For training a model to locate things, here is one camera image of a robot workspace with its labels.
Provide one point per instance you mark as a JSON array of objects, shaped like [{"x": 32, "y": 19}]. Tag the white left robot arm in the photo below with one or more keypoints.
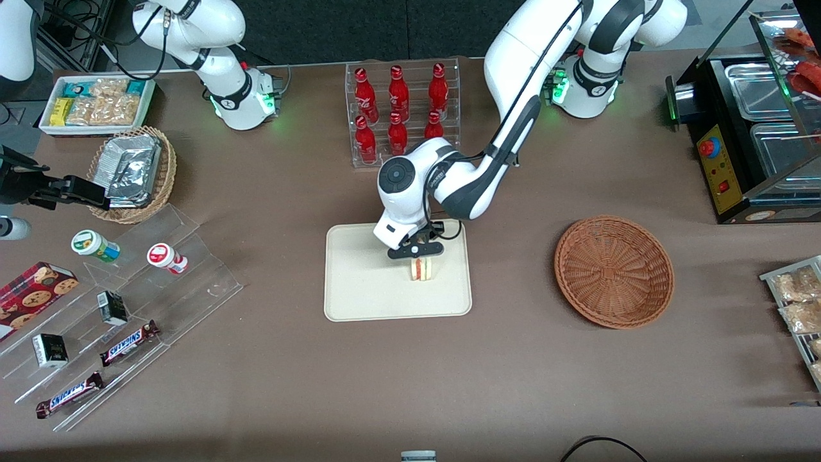
[{"x": 513, "y": 58}]

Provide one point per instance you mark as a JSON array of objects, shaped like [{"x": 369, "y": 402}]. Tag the tray of packaged snacks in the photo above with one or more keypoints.
[{"x": 770, "y": 277}]

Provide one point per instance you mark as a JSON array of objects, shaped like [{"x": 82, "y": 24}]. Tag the triangular sandwich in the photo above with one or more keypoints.
[{"x": 422, "y": 269}]

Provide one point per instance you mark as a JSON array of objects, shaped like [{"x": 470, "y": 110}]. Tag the teal snack packet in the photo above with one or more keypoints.
[
  {"x": 135, "y": 87},
  {"x": 75, "y": 89}
]

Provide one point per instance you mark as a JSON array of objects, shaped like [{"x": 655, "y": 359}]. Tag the red cola bottle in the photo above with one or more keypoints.
[
  {"x": 364, "y": 93},
  {"x": 365, "y": 142},
  {"x": 438, "y": 90},
  {"x": 434, "y": 128},
  {"x": 398, "y": 93},
  {"x": 397, "y": 136}
]

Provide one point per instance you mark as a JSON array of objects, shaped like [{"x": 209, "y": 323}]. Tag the white rectangular snack bin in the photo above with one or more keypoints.
[{"x": 48, "y": 128}]

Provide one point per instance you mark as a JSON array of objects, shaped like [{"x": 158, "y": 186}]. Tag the silver foil pack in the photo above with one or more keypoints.
[
  {"x": 133, "y": 179},
  {"x": 125, "y": 144}
]

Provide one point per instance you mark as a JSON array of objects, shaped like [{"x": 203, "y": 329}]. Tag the yellow snack bar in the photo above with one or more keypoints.
[{"x": 60, "y": 111}]

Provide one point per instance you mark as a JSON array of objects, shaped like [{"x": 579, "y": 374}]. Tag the brown Snickers bar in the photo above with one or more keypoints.
[
  {"x": 69, "y": 394},
  {"x": 128, "y": 343}
]

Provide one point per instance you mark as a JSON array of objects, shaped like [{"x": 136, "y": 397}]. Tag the light wicker basket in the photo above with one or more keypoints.
[{"x": 165, "y": 176}]

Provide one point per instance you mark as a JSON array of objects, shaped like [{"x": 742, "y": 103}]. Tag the black hot food display case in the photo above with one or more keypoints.
[{"x": 744, "y": 186}]

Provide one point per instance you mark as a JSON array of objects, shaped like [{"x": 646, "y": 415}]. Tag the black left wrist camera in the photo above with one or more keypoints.
[{"x": 436, "y": 228}]

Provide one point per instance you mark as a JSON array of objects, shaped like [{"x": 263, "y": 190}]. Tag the red lidded yogurt cup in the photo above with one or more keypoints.
[{"x": 165, "y": 258}]

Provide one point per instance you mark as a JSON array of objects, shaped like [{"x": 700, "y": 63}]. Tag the brown wicker basket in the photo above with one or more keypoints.
[{"x": 612, "y": 273}]

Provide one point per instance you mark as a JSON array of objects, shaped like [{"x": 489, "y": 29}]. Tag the clear acrylic bottle rack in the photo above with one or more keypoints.
[{"x": 359, "y": 162}]

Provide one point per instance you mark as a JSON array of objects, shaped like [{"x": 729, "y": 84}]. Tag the cream plastic tray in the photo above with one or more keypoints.
[{"x": 359, "y": 282}]

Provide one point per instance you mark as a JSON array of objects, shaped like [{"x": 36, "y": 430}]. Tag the red plaid cookie box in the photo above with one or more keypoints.
[{"x": 32, "y": 295}]

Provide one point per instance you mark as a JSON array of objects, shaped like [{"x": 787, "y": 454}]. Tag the steel food pan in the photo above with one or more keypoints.
[
  {"x": 757, "y": 90},
  {"x": 779, "y": 151}
]

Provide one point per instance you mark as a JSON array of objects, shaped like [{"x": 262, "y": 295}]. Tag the clear acrylic stepped shelf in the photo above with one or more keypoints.
[{"x": 192, "y": 282}]

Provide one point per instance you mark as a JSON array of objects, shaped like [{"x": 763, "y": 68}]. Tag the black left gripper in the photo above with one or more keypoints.
[{"x": 432, "y": 234}]

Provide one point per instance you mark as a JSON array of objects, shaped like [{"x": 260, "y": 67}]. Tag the yellow control panel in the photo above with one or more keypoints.
[{"x": 717, "y": 168}]

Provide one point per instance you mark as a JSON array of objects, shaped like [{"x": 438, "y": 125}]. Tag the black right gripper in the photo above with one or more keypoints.
[{"x": 14, "y": 186}]

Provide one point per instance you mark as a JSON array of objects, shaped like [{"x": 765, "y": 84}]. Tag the small black carton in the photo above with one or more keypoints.
[
  {"x": 50, "y": 350},
  {"x": 113, "y": 308}
]

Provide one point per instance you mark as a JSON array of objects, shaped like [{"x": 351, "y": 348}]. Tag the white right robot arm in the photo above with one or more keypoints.
[{"x": 192, "y": 25}]

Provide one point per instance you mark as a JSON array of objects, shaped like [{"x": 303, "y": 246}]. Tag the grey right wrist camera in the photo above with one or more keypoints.
[{"x": 13, "y": 228}]

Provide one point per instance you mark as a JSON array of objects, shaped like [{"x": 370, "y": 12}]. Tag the clear bag of nuts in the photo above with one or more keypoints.
[
  {"x": 109, "y": 87},
  {"x": 117, "y": 110},
  {"x": 81, "y": 110}
]

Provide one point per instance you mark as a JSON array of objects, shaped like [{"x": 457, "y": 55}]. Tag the green lidded yogurt cup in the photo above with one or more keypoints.
[{"x": 93, "y": 244}]

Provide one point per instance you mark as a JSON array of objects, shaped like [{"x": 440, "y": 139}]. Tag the clear bag of crackers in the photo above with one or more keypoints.
[
  {"x": 817, "y": 372},
  {"x": 802, "y": 316},
  {"x": 798, "y": 283},
  {"x": 816, "y": 348}
]

